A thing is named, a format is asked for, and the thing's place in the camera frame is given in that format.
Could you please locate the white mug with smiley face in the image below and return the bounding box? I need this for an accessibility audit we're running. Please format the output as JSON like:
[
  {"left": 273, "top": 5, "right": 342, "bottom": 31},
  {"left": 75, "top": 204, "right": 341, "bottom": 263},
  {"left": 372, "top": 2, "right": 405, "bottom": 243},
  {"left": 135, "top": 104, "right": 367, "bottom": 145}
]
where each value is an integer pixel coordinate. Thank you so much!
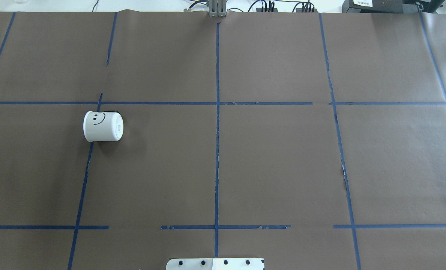
[{"left": 83, "top": 111, "right": 124, "bottom": 143}]

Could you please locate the white metal mounting plate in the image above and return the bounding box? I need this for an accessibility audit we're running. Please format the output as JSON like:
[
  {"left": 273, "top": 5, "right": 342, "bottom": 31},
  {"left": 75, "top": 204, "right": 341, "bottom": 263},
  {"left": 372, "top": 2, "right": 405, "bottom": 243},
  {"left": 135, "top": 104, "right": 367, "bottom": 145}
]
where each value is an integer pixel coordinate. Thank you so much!
[{"left": 166, "top": 258, "right": 265, "bottom": 270}]

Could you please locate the black power strip left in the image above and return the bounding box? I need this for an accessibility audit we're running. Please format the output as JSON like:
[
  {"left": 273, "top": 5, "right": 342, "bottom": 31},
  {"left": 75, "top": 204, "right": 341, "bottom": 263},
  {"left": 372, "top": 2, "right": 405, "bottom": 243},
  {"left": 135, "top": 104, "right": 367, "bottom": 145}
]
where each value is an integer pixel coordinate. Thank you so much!
[{"left": 255, "top": 0, "right": 276, "bottom": 13}]

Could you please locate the black power strip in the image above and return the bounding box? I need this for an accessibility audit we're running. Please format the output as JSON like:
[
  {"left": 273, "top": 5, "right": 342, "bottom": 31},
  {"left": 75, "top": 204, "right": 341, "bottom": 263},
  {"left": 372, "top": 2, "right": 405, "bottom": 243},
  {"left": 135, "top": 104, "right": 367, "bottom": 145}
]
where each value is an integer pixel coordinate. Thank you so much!
[
  {"left": 292, "top": 0, "right": 317, "bottom": 13},
  {"left": 255, "top": 0, "right": 276, "bottom": 13}
]

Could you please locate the black power strip right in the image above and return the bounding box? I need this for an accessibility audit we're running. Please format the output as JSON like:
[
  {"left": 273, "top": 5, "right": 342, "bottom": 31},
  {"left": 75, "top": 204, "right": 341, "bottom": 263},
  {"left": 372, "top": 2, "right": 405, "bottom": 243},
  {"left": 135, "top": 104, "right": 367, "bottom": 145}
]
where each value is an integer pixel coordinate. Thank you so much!
[{"left": 292, "top": 0, "right": 317, "bottom": 13}]

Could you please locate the black equipment box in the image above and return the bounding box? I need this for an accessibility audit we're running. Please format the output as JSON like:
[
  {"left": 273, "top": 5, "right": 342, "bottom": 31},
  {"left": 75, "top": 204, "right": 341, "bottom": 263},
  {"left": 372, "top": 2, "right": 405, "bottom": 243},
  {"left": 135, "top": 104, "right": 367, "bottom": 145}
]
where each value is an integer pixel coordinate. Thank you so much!
[{"left": 341, "top": 0, "right": 444, "bottom": 14}]

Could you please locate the aluminium profile post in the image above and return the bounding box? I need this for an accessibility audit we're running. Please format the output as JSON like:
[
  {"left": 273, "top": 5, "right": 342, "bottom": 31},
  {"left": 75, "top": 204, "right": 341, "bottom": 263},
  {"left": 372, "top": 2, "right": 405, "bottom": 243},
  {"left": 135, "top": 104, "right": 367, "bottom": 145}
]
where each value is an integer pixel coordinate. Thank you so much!
[{"left": 206, "top": 0, "right": 228, "bottom": 17}]

